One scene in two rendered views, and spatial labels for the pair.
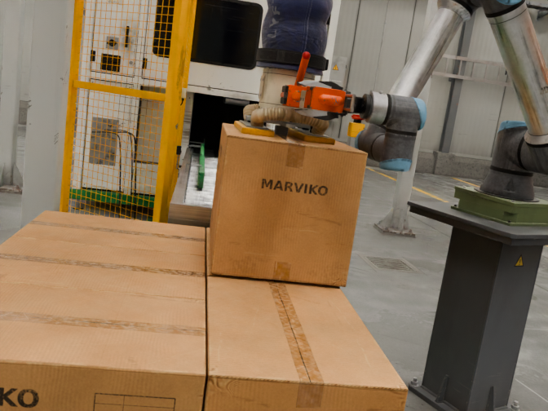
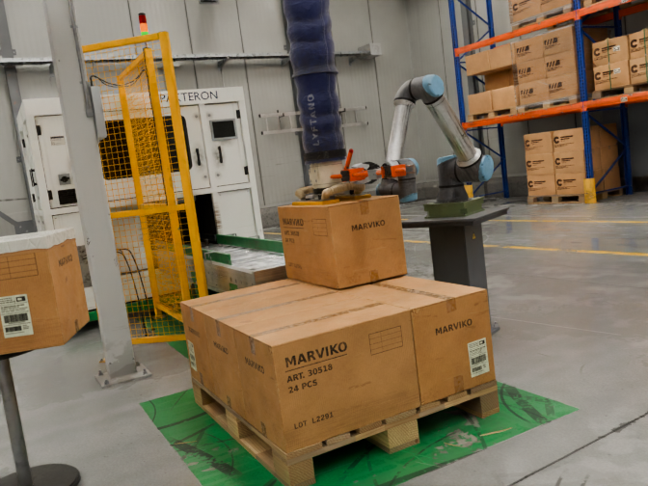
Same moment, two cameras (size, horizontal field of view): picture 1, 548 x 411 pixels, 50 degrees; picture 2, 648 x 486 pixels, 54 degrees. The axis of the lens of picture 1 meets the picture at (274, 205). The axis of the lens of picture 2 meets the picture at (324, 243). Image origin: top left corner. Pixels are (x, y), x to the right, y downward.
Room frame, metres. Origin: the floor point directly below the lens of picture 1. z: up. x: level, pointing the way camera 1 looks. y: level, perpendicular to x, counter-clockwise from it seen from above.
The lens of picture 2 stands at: (-1.17, 1.16, 1.14)
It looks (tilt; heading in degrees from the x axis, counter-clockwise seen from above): 7 degrees down; 341
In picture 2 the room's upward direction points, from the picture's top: 7 degrees counter-clockwise
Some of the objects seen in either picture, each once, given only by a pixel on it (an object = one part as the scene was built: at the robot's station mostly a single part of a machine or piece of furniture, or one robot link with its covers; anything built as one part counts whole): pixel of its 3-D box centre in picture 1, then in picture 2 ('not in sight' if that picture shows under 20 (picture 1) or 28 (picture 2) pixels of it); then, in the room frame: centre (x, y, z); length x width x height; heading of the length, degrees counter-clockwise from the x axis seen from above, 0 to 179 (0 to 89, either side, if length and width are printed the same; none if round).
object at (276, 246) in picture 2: not in sight; (254, 241); (3.87, 0.01, 0.60); 1.60 x 0.10 x 0.09; 8
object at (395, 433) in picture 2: not in sight; (330, 391); (1.60, 0.26, 0.07); 1.20 x 1.00 x 0.14; 8
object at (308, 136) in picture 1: (309, 131); (345, 194); (1.97, -0.08, 0.97); 0.34 x 0.10 x 0.05; 9
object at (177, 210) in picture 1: (256, 218); (309, 264); (2.32, 0.06, 0.58); 0.70 x 0.03 x 0.06; 98
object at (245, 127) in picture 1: (253, 123); (314, 199); (1.94, 0.10, 0.97); 0.34 x 0.10 x 0.05; 9
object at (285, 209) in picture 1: (276, 195); (339, 238); (1.94, -0.01, 0.75); 0.60 x 0.40 x 0.40; 8
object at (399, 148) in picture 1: (395, 150); (406, 190); (1.76, -0.34, 0.96); 0.12 x 0.09 x 0.12; 24
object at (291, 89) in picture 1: (299, 97); (352, 175); (1.71, -0.03, 1.08); 0.10 x 0.08 x 0.06; 99
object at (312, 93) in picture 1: (324, 99); (393, 171); (1.36, -0.08, 1.08); 0.08 x 0.07 x 0.05; 9
